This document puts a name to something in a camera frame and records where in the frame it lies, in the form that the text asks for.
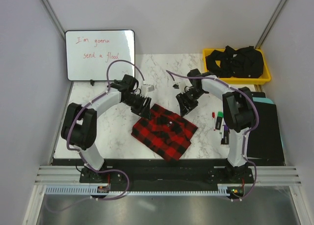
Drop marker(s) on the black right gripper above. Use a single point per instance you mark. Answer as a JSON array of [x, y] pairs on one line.
[[185, 109]]

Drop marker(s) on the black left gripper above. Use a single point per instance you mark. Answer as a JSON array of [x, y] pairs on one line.
[[145, 112]]

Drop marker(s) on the red black plaid shirt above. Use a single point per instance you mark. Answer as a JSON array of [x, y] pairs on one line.
[[166, 133]]

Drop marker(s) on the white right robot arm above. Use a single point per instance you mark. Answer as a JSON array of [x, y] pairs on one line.
[[239, 111]]

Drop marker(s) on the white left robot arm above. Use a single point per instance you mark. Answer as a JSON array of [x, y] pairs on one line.
[[80, 123]]

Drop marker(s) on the black folder stack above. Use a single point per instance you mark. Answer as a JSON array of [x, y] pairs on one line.
[[265, 142]]

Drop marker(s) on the red marker pen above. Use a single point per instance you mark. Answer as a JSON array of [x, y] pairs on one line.
[[213, 120]]

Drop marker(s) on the green cap marker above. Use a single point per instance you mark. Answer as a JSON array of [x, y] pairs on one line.
[[219, 120]]

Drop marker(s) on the purple cap marker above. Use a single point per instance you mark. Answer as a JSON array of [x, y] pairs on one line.
[[225, 130]]

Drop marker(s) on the teal notebook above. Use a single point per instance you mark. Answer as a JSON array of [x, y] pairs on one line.
[[263, 100]]

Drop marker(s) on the black shirt in bin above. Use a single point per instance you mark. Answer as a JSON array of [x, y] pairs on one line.
[[241, 63]]

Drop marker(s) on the white dry erase board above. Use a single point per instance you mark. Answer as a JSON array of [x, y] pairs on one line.
[[100, 55]]

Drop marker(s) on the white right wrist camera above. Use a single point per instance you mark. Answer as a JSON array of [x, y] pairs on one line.
[[180, 86]]

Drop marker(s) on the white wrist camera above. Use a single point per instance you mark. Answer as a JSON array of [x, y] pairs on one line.
[[146, 89], [180, 86]]

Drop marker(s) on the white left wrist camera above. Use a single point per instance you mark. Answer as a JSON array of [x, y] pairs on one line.
[[146, 89]]

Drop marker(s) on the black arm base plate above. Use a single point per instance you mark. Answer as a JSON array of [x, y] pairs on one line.
[[143, 175]]

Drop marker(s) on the white slotted cable duct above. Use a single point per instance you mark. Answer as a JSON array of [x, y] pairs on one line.
[[80, 190]]

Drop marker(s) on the aluminium frame rail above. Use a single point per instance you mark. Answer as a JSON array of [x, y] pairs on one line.
[[266, 175]]

